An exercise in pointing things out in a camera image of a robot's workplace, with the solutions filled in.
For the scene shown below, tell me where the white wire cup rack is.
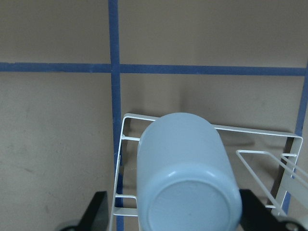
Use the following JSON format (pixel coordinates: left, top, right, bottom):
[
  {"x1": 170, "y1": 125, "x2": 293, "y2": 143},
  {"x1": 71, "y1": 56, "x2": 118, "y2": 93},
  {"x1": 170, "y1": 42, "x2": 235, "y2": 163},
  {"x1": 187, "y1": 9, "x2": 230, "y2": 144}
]
[{"x1": 109, "y1": 113, "x2": 308, "y2": 231}]

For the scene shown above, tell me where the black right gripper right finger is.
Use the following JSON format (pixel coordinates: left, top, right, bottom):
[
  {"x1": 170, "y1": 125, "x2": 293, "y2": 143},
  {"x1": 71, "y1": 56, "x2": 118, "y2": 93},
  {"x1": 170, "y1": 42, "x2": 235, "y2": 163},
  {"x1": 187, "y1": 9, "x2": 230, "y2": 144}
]
[{"x1": 240, "y1": 189, "x2": 280, "y2": 231}]

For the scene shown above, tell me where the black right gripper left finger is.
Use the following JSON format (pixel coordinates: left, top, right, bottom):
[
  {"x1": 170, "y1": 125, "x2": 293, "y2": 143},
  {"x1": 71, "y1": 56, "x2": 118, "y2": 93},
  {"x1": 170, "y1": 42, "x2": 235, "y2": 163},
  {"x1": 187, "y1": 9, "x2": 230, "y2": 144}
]
[{"x1": 76, "y1": 191, "x2": 109, "y2": 231}]

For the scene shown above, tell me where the light blue plastic cup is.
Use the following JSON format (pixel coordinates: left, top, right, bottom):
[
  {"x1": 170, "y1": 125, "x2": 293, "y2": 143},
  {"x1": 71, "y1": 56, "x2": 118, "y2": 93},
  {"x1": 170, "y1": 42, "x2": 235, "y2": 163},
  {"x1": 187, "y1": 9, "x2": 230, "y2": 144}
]
[{"x1": 137, "y1": 113, "x2": 242, "y2": 231}]

